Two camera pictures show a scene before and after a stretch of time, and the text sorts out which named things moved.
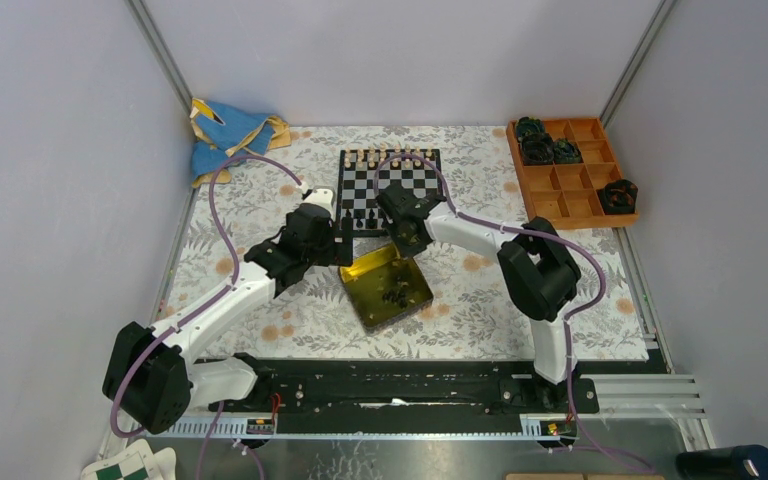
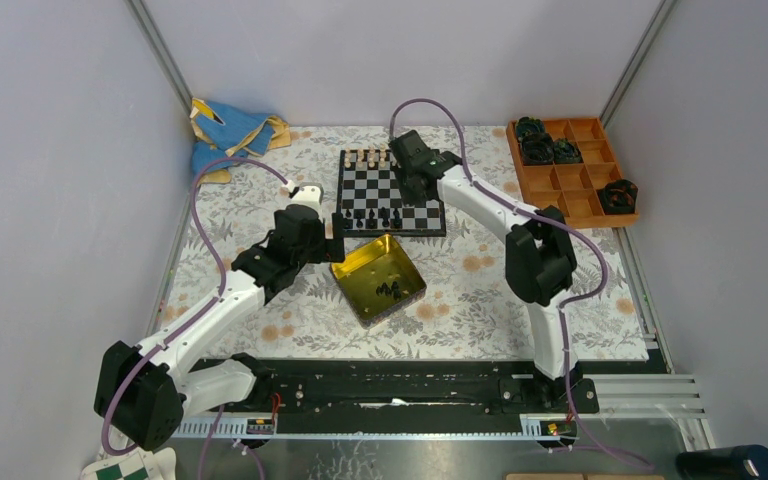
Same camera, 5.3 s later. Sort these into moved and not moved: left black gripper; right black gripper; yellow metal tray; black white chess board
Moved: right black gripper
Not moved: black white chess board; left black gripper; yellow metal tray
